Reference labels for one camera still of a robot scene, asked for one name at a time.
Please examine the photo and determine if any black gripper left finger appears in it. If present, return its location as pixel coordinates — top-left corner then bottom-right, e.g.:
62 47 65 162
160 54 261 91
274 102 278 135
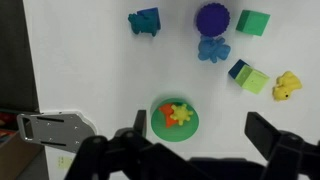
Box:
64 109 201 180

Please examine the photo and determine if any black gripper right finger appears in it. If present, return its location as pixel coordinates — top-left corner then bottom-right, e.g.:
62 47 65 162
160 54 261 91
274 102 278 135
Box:
244 111 320 180

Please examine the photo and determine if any yellow spiky toy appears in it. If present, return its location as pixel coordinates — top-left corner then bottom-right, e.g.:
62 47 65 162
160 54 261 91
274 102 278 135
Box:
169 103 194 127

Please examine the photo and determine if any green plastic bowl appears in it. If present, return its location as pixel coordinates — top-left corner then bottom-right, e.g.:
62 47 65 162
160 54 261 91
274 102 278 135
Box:
150 97 200 143

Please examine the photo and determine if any lime yellow block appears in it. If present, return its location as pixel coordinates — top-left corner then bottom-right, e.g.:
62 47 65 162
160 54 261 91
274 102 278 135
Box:
235 64 270 95

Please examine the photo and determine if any yellow sticky note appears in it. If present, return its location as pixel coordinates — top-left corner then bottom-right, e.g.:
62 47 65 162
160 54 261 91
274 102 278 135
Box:
55 155 73 170

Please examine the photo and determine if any grey metal mounting plate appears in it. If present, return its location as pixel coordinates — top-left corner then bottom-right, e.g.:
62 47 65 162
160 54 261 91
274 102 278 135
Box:
16 111 98 154

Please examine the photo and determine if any brown cardboard box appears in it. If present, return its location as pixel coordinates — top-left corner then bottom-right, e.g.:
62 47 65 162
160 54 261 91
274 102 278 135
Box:
0 131 44 180

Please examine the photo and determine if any light blue elephant toy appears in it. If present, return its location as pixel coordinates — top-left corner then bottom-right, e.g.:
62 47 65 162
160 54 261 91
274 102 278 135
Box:
197 35 232 64

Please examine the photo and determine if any purple spiky ball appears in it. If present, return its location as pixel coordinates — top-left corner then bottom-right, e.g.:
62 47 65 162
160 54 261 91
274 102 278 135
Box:
195 2 231 38

